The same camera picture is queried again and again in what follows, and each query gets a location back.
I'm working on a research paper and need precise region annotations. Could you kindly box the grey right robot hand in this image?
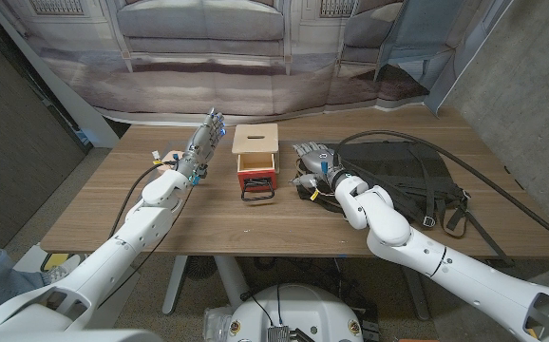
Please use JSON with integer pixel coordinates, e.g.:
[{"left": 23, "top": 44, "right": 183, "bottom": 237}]
[{"left": 291, "top": 141, "right": 348, "bottom": 191}]

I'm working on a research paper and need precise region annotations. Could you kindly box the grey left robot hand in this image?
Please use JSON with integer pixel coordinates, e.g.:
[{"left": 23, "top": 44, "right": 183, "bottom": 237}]
[{"left": 177, "top": 106, "right": 228, "bottom": 181}]

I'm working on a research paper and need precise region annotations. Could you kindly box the black backpack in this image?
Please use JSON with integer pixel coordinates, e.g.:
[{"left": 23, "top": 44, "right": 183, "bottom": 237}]
[{"left": 294, "top": 140, "right": 516, "bottom": 267}]

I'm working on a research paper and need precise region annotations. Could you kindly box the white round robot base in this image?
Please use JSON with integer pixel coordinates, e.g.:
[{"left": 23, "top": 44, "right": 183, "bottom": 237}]
[{"left": 224, "top": 283, "right": 366, "bottom": 342}]

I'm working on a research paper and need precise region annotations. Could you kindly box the wooden box with red drawer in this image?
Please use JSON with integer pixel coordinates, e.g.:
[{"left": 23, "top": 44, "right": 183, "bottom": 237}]
[{"left": 236, "top": 152, "right": 277, "bottom": 203}]

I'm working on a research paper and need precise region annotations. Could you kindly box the small wooden block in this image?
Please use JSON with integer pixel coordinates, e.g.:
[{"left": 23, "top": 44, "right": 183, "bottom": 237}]
[{"left": 157, "top": 149, "right": 185, "bottom": 173}]

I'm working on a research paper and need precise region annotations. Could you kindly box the wooden box with slot lid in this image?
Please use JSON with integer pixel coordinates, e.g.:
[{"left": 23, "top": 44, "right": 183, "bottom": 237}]
[{"left": 231, "top": 123, "right": 281, "bottom": 175}]

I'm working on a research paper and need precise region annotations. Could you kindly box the white table leg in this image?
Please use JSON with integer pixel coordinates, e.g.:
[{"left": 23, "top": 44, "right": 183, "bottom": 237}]
[
  {"left": 161, "top": 255, "right": 190, "bottom": 316},
  {"left": 213, "top": 255, "right": 252, "bottom": 311}
]

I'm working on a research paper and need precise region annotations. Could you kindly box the grey table leg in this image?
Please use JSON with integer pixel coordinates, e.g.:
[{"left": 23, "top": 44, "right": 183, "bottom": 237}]
[{"left": 399, "top": 265, "right": 431, "bottom": 322}]

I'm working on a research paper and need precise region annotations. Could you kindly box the clear plastic bag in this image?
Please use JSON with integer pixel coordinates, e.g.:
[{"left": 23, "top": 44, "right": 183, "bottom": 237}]
[{"left": 201, "top": 306, "right": 234, "bottom": 342}]

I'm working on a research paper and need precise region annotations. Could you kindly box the yellow flat item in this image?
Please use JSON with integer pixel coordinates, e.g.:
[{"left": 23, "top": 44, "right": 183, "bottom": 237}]
[{"left": 41, "top": 253, "right": 70, "bottom": 273}]

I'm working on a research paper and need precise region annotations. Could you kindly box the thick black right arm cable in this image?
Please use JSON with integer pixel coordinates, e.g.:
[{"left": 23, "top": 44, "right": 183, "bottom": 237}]
[{"left": 332, "top": 129, "right": 549, "bottom": 254}]

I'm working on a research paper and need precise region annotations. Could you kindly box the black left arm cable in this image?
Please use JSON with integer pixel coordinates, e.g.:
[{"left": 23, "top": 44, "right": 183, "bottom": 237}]
[{"left": 106, "top": 161, "right": 181, "bottom": 238}]

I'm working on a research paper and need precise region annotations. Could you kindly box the white backdrop frame post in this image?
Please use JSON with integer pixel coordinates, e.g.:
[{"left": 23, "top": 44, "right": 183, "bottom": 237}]
[{"left": 0, "top": 0, "right": 122, "bottom": 149}]

